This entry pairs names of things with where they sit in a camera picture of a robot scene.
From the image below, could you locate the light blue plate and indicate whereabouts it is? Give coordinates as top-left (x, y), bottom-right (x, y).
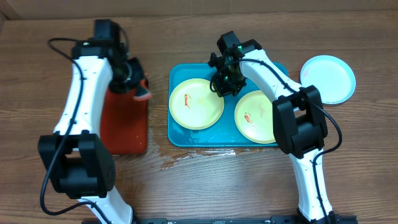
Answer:
top-left (300, 55), bottom-right (356, 105)

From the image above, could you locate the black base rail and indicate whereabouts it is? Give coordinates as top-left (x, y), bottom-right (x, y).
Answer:
top-left (81, 214), bottom-right (358, 224)

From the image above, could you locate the yellow-green plate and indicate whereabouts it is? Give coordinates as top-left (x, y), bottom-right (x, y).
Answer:
top-left (169, 78), bottom-right (224, 130)
top-left (234, 90), bottom-right (275, 144)

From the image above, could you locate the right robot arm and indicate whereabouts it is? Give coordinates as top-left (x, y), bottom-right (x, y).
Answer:
top-left (208, 31), bottom-right (338, 223)

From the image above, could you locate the teal plastic tray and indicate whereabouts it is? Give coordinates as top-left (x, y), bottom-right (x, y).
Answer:
top-left (167, 63), bottom-right (277, 147)

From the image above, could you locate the black tray with red liquid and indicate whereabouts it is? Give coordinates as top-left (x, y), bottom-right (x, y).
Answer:
top-left (100, 90), bottom-right (148, 155)

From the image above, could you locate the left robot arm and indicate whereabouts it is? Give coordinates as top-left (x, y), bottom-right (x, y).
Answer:
top-left (38, 19), bottom-right (150, 223)

